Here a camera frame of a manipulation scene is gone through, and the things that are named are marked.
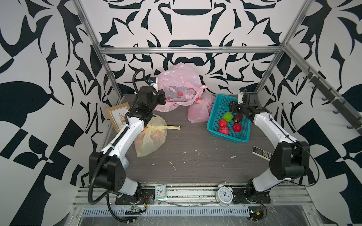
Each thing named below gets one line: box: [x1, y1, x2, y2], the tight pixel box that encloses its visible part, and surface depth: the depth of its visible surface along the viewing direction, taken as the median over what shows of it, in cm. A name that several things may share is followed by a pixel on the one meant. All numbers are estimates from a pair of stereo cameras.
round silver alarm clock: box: [215, 181, 234, 209], surface depth 73 cm
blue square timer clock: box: [121, 156, 130, 170], surface depth 85 cm
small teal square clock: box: [154, 185, 167, 200], surface depth 76 cm
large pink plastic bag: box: [154, 64, 208, 113], surface depth 87 cm
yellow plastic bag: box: [134, 115, 181, 157], surface depth 89 cm
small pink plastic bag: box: [187, 91, 216, 124], surface depth 101 cm
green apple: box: [222, 111, 234, 123], surface depth 101 cm
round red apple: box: [232, 123, 242, 133], surface depth 98 cm
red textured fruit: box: [218, 123, 230, 136], surface depth 95 cm
